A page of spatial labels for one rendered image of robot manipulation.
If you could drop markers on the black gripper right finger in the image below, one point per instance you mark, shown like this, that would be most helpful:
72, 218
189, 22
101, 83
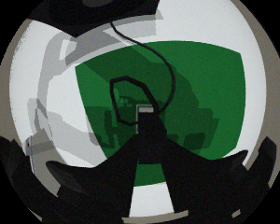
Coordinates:
189, 175

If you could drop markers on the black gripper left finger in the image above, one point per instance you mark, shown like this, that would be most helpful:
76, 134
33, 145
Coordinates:
111, 180

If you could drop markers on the green circuit board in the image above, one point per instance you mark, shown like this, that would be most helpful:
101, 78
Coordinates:
205, 115

